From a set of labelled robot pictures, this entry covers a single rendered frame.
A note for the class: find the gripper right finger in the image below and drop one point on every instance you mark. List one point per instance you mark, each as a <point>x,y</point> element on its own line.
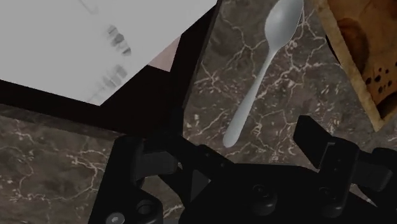
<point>336,158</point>

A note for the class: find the tan brown mottled block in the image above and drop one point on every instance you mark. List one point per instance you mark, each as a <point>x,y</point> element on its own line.
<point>377,62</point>

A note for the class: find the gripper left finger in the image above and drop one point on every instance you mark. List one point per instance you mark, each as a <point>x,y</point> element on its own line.
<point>124,173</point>

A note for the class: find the white plastic spoon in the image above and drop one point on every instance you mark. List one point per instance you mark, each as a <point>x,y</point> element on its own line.
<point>280,26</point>

